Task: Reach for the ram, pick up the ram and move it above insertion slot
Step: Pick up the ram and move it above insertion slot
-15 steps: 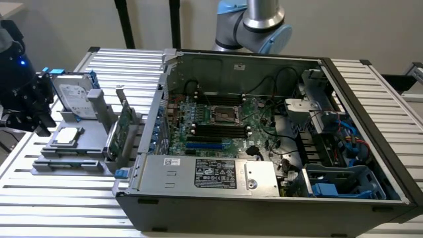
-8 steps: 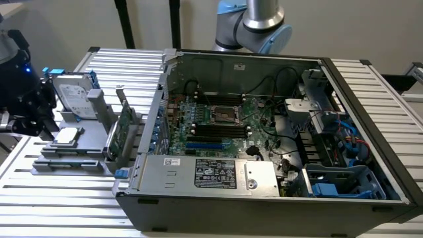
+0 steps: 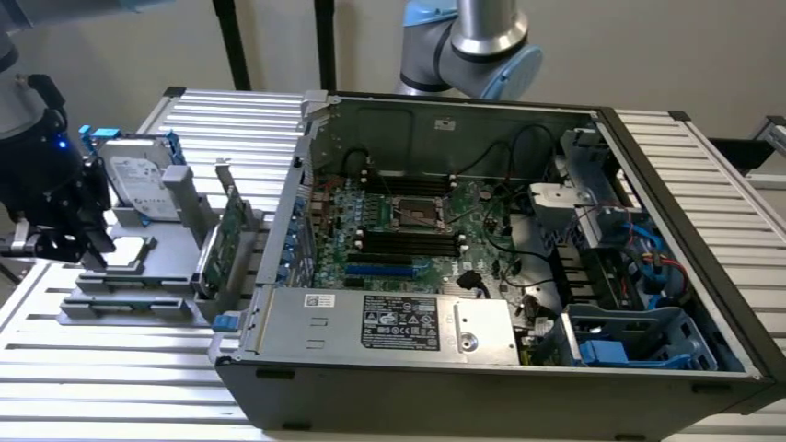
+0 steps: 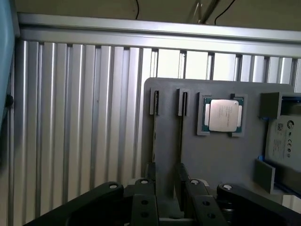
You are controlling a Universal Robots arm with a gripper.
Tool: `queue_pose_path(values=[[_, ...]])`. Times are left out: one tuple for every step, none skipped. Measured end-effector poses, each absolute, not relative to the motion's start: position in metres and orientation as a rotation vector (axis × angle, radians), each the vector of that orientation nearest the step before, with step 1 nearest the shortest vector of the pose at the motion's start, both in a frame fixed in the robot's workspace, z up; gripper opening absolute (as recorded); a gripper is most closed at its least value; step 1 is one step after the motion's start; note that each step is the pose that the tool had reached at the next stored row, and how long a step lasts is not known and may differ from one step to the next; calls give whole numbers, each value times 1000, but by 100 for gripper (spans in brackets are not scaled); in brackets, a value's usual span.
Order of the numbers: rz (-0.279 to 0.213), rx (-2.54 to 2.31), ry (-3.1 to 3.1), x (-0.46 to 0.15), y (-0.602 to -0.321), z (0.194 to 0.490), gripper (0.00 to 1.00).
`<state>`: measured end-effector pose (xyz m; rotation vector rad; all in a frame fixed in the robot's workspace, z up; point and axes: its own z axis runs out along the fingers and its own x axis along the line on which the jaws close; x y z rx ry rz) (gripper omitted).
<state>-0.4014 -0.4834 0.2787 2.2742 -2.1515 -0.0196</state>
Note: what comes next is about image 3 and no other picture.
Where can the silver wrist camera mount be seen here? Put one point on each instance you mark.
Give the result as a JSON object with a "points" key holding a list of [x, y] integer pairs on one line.
{"points": [[18, 241]]}

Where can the grey metal drive cage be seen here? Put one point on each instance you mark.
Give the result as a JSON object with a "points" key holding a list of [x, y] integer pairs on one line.
{"points": [[590, 161]]}

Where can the black open PC case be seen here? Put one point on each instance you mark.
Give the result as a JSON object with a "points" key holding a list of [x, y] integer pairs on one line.
{"points": [[430, 400]]}

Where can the blue expansion slot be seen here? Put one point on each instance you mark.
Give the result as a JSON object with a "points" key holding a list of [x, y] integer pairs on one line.
{"points": [[378, 271]]}

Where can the grey parts rack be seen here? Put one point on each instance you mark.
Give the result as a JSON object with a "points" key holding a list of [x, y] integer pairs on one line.
{"points": [[172, 271]]}

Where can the green motherboard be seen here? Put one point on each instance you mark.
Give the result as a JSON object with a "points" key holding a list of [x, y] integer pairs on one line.
{"points": [[473, 239]]}

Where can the blue grey disk bay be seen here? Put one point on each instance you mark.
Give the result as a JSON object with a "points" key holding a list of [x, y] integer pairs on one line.
{"points": [[638, 336]]}

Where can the black stand pole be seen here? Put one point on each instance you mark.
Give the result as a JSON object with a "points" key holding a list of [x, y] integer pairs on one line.
{"points": [[234, 41], [326, 41]]}

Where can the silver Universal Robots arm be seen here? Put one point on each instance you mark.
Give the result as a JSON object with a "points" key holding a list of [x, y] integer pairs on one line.
{"points": [[485, 27]]}

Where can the black expansion slot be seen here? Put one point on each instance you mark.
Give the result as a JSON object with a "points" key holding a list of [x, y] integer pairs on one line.
{"points": [[362, 283]]}

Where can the silver CPU chip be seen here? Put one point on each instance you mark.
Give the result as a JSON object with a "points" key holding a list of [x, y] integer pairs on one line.
{"points": [[132, 252]]}

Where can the aluminium frame profile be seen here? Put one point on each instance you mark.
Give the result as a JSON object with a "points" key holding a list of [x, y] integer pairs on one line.
{"points": [[770, 133]]}

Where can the blue case latch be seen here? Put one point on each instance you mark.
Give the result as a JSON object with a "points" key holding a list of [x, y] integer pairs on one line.
{"points": [[226, 322]]}

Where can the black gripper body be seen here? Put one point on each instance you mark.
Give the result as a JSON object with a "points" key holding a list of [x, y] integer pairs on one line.
{"points": [[50, 184]]}

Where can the green RAM stick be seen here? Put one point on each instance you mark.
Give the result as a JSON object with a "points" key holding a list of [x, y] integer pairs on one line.
{"points": [[123, 304], [126, 277]]}

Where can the silver power supply unit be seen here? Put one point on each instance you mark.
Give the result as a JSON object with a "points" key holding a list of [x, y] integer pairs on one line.
{"points": [[343, 327]]}

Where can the green graphics card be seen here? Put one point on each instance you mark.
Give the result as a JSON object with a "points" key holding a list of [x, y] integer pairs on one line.
{"points": [[222, 239]]}

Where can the silver hard disk blue caddy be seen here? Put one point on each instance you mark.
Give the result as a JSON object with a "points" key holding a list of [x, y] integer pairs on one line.
{"points": [[138, 179]]}

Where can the black bracket block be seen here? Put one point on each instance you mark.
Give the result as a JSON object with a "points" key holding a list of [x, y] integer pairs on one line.
{"points": [[737, 154]]}

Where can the CPU socket with metal frame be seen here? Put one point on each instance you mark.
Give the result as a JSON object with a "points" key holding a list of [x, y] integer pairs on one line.
{"points": [[414, 212]]}

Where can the black RAM slot bank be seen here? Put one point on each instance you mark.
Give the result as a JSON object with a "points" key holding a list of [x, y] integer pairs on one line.
{"points": [[411, 183], [409, 243]]}

